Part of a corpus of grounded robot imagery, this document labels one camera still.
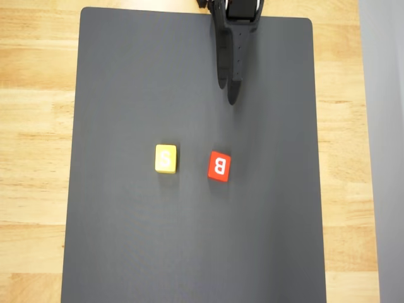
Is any red letter B block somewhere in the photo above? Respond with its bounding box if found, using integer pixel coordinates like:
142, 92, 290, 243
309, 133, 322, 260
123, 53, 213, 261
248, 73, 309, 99
207, 150, 232, 183

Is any yellow letter S block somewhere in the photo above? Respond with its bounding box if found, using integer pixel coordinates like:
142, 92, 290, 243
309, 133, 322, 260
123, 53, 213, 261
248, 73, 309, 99
154, 144, 177, 174

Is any dark grey rubber mat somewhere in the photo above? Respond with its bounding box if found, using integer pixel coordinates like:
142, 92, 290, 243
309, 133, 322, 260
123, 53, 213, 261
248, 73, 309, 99
61, 6, 328, 303

